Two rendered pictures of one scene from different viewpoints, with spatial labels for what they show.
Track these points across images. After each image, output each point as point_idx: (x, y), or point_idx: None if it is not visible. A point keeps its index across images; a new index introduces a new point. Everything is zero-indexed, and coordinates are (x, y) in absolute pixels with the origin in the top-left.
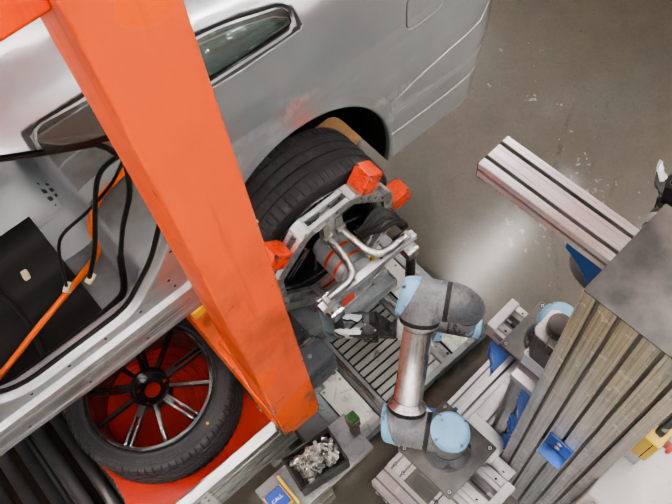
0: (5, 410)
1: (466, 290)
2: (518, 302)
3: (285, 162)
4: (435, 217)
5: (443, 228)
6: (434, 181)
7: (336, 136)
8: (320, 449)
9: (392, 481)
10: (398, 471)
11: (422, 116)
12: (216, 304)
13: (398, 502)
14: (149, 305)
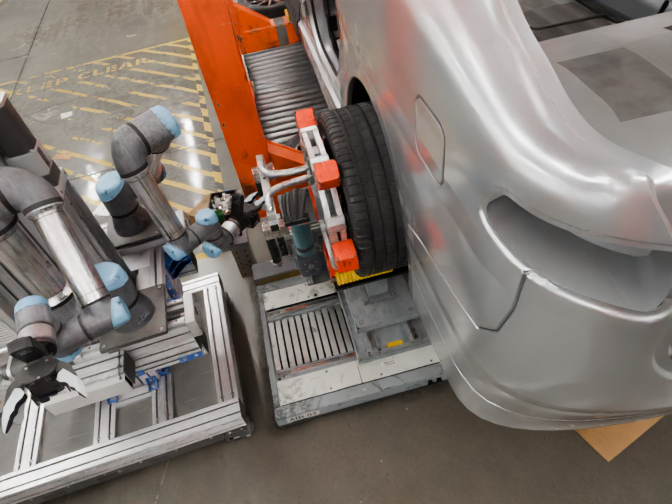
0: (314, 43)
1: (122, 137)
2: (291, 478)
3: (366, 115)
4: (426, 448)
5: (409, 449)
6: (474, 471)
7: (393, 175)
8: (223, 206)
9: (207, 283)
10: (210, 288)
11: (425, 308)
12: None
13: (194, 281)
14: (337, 93)
